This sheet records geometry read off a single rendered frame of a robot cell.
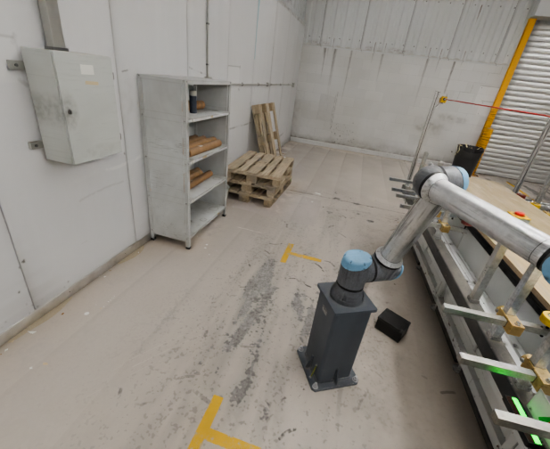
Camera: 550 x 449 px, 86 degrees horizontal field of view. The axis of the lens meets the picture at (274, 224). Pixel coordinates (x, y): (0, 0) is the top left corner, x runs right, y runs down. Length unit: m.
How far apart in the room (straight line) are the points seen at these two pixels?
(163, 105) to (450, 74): 7.25
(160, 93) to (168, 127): 0.27
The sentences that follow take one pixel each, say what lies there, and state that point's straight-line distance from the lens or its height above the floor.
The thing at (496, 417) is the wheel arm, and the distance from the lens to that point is 1.22.
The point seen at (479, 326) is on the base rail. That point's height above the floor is 0.70.
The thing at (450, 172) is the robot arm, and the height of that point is 1.41.
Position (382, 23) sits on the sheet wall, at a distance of 8.74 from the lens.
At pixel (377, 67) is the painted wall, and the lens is 8.64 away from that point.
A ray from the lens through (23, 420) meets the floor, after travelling 2.17.
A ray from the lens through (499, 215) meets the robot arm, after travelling 1.10.
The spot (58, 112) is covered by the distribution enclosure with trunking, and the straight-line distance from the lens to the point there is 2.13.
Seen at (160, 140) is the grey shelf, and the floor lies 1.05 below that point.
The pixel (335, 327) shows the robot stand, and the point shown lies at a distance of 1.74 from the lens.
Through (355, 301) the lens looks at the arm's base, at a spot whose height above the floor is 0.64.
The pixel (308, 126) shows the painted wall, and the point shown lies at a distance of 8.81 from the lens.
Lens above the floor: 1.67
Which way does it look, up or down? 27 degrees down
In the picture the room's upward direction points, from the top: 7 degrees clockwise
